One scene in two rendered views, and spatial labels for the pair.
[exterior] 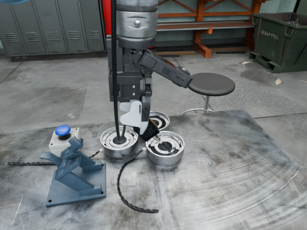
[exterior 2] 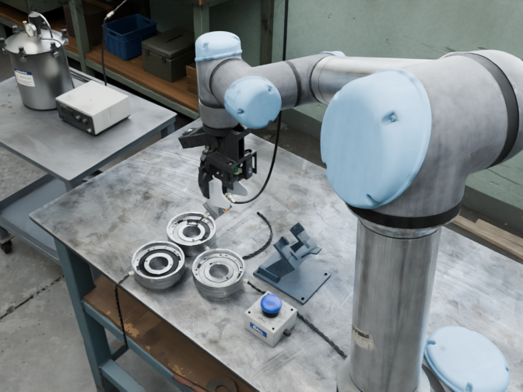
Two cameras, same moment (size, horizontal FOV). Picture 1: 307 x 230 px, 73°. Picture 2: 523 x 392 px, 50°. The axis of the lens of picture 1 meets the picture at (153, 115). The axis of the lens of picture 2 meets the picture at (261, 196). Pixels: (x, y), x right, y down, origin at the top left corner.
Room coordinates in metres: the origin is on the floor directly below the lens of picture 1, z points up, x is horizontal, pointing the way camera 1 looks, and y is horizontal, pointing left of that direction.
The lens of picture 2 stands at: (0.91, 0.71, 1.66)
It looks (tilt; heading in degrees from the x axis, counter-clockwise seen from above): 40 degrees down; 227
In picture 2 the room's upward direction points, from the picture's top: 2 degrees clockwise
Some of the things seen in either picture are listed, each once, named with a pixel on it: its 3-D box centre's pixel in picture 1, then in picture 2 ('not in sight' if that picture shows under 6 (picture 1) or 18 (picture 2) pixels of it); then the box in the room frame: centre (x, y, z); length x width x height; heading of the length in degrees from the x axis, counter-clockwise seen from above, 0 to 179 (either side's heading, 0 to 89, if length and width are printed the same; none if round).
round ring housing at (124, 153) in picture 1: (119, 142); (219, 274); (0.45, 0.10, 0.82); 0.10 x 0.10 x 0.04
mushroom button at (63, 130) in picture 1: (64, 135); (271, 309); (0.45, 0.25, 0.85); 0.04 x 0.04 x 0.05
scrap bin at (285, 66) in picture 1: (285, 42); not in sight; (3.28, -2.03, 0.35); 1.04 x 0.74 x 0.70; 9
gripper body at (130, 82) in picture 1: (131, 68); (226, 149); (0.39, 0.04, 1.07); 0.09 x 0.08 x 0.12; 99
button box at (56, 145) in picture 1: (64, 142); (272, 320); (0.45, 0.25, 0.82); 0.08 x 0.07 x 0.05; 99
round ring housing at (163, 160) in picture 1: (165, 148); (191, 234); (0.43, -0.03, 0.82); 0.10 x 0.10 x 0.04
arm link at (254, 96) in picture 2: not in sight; (254, 92); (0.40, 0.13, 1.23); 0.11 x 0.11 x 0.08; 76
